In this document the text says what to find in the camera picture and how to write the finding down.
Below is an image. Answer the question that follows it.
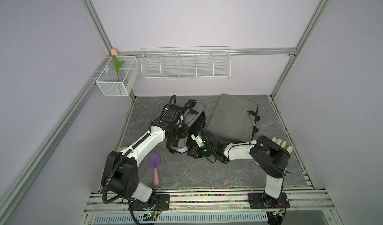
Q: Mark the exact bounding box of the purple pink object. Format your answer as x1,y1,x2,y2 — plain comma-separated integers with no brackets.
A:
148,151,161,187

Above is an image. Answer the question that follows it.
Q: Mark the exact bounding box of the beige work glove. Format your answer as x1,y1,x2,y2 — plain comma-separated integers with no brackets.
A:
271,137,293,154

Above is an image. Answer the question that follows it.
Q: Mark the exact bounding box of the white mesh wall basket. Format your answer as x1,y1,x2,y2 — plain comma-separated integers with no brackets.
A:
96,56,140,96

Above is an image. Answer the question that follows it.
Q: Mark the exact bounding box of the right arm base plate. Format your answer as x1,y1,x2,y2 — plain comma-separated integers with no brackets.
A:
248,192,290,209

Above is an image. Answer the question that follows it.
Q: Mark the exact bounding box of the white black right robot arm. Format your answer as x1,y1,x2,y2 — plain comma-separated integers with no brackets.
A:
187,135,293,209

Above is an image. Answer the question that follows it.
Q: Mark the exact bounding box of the brown pot with green plant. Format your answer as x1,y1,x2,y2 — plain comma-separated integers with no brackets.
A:
116,147,127,153

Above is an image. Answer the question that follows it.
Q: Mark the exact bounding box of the artificial pink tulip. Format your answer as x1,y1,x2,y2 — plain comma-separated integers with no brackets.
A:
111,48,125,82

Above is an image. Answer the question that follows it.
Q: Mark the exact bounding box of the lilac computer mouse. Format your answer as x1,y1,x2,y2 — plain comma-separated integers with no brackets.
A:
176,146,189,153

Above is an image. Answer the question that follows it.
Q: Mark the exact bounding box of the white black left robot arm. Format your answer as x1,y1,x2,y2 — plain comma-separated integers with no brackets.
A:
101,120,189,207

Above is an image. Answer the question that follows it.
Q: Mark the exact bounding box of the white wire wall shelf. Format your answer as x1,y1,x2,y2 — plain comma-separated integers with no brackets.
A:
141,46,231,80

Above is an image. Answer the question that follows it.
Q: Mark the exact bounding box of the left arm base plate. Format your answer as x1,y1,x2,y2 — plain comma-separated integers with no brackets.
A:
130,194,170,211

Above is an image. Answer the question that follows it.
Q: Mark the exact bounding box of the grey bag with black straps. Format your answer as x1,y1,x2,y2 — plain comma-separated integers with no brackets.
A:
163,96,205,153

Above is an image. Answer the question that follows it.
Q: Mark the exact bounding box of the grey laptop bag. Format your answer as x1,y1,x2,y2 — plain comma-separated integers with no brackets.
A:
206,94,260,143

